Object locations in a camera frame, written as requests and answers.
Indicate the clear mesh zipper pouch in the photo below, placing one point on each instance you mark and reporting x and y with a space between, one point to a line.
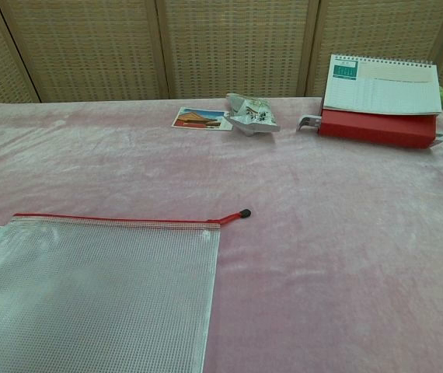
89 291

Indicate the white-green snack packet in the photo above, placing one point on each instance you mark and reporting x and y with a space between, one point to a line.
254 114

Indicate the temple picture postcard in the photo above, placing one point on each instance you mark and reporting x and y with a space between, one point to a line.
198 117

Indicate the grey metal clip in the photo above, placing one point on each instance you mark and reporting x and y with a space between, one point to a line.
308 121

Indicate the pink plush tablecloth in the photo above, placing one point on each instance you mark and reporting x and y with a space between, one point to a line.
322 233

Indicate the woven folding screen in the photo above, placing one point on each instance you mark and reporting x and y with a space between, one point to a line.
225 46

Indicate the desk calendar red base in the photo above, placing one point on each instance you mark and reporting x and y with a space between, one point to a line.
381 93

